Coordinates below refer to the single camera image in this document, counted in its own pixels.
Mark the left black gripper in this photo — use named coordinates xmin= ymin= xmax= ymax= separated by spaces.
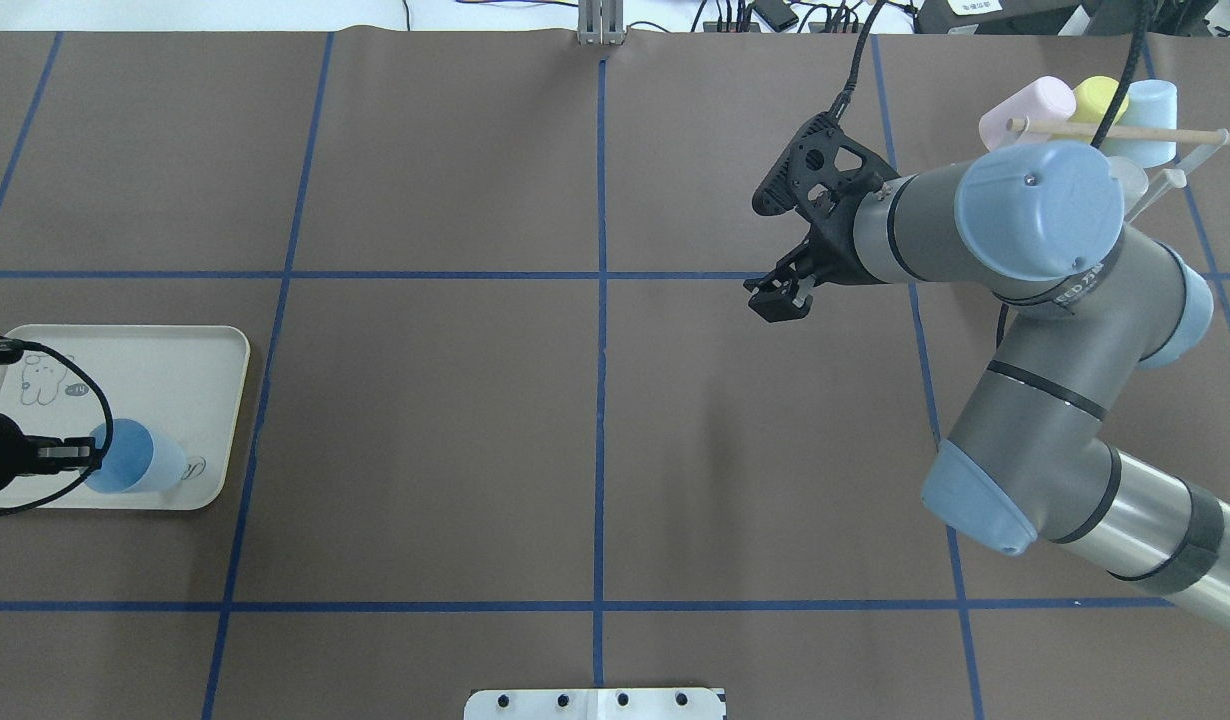
xmin=0 ymin=414 xmax=105 ymax=492

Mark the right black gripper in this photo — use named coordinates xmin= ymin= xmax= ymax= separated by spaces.
xmin=743 ymin=113 xmax=899 ymax=322

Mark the pink plastic cup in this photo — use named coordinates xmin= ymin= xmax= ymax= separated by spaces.
xmin=979 ymin=76 xmax=1077 ymax=151

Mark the yellow plastic cup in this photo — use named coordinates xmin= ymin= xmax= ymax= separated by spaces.
xmin=1068 ymin=76 xmax=1121 ymax=126

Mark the light blue plastic cup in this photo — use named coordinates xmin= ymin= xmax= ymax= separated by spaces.
xmin=1101 ymin=79 xmax=1178 ymax=169

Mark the cream plastic cup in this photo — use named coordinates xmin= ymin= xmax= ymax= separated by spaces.
xmin=1108 ymin=156 xmax=1150 ymax=218

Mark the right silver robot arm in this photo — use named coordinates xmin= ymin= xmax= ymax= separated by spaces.
xmin=744 ymin=111 xmax=1230 ymax=630

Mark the white serving tray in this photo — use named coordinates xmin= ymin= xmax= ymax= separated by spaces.
xmin=0 ymin=324 xmax=250 ymax=511

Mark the black labelled box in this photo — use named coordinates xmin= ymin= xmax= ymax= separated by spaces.
xmin=913 ymin=1 xmax=1092 ymax=36

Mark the aluminium frame post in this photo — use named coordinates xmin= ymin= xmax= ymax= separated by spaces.
xmin=574 ymin=0 xmax=627 ymax=46

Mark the white wire cup rack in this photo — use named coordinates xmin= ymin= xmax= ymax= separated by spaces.
xmin=995 ymin=117 xmax=1230 ymax=223

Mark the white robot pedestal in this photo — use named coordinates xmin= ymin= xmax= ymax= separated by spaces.
xmin=462 ymin=687 xmax=729 ymax=719

